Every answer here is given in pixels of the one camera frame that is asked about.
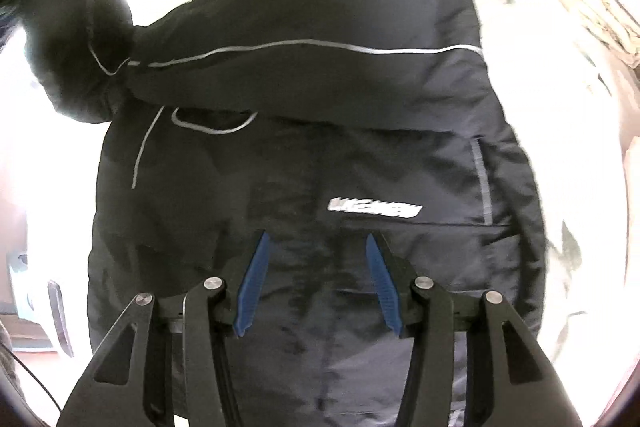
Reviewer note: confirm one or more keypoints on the black jacket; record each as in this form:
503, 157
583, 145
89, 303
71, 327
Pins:
300, 107

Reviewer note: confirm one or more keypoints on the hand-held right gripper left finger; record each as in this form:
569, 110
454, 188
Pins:
252, 277

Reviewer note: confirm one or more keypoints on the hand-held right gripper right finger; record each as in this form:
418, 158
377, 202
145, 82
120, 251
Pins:
382, 279

